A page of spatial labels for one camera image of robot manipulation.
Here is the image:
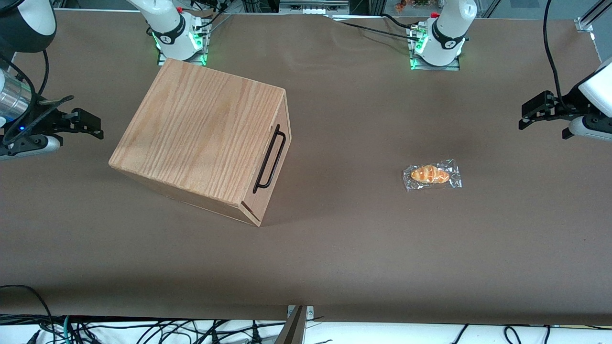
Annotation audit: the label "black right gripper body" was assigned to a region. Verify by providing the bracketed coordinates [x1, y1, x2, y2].
[2, 96, 75, 144]

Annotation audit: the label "black looped floor cable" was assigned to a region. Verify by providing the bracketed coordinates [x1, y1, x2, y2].
[0, 285, 54, 335]

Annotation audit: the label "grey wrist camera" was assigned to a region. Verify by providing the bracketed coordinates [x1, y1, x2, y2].
[562, 116, 612, 142]
[0, 135, 62, 161]

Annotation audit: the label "light wooden drawer cabinet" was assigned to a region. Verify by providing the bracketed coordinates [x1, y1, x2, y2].
[109, 57, 292, 227]

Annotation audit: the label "long black table cable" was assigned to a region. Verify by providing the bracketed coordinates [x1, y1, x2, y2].
[335, 18, 424, 43]

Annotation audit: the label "grey metal background equipment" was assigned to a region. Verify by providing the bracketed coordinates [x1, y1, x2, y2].
[280, 0, 350, 16]

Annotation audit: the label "brown table cover sheet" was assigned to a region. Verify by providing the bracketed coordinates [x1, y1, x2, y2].
[0, 10, 612, 326]

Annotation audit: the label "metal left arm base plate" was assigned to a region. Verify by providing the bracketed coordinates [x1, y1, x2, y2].
[408, 24, 462, 71]

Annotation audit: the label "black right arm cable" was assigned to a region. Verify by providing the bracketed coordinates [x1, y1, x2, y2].
[37, 49, 50, 96]

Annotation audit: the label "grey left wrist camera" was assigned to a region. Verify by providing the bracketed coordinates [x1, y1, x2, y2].
[562, 116, 612, 142]

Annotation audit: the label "short black table cable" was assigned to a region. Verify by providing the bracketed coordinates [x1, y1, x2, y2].
[381, 13, 421, 32]

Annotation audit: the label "light wooden drawer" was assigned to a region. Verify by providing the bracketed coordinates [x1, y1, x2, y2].
[241, 90, 292, 225]

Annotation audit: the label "tangled black floor cables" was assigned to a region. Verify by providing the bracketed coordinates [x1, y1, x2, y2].
[72, 318, 287, 344]

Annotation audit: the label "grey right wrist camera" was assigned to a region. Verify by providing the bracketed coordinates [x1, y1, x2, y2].
[0, 135, 62, 161]

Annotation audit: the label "dark grey metal post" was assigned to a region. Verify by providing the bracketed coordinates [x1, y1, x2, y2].
[275, 306, 307, 344]

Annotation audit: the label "black metal drawer handle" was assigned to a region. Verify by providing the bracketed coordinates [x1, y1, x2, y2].
[252, 124, 286, 194]

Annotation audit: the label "bread roll in clear wrap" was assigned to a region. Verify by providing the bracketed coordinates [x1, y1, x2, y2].
[402, 159, 463, 193]

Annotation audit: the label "aluminium frame profile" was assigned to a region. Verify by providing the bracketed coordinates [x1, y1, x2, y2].
[576, 0, 612, 33]

